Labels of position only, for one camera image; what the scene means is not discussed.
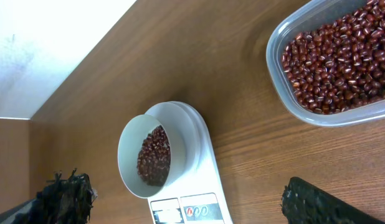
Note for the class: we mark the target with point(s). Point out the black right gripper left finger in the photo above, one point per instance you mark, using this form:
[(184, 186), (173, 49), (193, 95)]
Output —
[(62, 201)]

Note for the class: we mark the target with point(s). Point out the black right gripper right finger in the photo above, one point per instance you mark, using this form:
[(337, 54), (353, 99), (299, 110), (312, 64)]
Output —
[(304, 203)]

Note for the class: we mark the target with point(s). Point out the white digital kitchen scale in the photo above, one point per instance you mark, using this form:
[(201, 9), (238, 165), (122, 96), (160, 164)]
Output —
[(197, 196)]

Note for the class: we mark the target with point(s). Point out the red beans in bowl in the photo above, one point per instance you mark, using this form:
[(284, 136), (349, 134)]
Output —
[(154, 158)]

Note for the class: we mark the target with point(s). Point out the white round bowl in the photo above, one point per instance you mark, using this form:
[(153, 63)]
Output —
[(129, 145)]

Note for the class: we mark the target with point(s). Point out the clear plastic container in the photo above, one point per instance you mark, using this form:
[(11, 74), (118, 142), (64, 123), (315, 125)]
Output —
[(310, 17)]

